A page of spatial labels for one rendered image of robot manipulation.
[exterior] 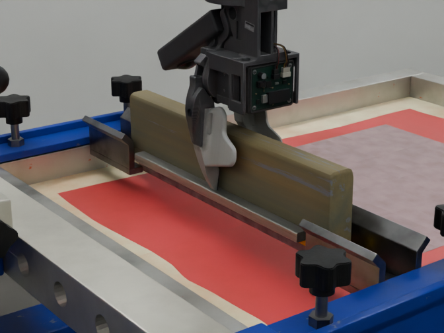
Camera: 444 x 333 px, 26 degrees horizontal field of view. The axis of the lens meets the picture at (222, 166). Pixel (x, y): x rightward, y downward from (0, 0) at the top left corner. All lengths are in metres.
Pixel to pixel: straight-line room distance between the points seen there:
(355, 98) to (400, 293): 0.71
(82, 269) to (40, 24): 2.40
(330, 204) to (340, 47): 3.06
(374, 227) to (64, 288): 0.30
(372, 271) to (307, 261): 0.12
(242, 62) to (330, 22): 2.96
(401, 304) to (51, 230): 0.30
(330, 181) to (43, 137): 0.47
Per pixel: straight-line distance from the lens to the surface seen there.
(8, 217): 0.83
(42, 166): 1.21
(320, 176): 0.88
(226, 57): 0.94
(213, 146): 0.98
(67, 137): 1.22
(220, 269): 0.96
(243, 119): 1.01
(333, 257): 0.75
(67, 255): 0.80
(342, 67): 3.96
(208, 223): 1.07
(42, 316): 0.97
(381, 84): 1.54
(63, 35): 3.18
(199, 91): 0.97
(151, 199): 1.14
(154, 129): 1.11
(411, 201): 1.15
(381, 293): 0.83
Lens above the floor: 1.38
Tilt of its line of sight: 20 degrees down
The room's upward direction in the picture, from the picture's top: straight up
